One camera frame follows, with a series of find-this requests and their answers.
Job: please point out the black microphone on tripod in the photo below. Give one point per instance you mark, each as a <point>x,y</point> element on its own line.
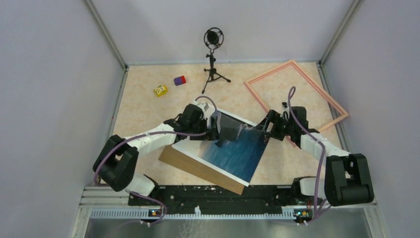
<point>213,39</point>

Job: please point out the purple red toy block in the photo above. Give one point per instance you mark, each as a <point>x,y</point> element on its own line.
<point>179,80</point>

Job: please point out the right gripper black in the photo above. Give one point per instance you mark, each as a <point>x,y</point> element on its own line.
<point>275,117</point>

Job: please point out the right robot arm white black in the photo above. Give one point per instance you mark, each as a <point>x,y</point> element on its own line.
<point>347,178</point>

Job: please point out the brown cardboard backing board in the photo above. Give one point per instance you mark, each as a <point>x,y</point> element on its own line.
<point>187,164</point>

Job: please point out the yellow owl toy block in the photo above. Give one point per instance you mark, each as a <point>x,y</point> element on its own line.
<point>160,90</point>

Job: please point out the blue landscape photo print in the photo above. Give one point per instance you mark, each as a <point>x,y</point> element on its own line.
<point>236,154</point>

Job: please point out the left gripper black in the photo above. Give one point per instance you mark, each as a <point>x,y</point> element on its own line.
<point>213,131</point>

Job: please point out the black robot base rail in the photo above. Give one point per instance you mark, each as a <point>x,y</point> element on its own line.
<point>215,200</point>

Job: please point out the pink wooden picture frame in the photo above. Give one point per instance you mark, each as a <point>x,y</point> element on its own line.
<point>269,85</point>

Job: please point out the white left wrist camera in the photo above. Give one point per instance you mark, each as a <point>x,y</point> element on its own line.
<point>207,109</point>

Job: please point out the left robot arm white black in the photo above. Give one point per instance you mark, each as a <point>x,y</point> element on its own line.
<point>116,163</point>

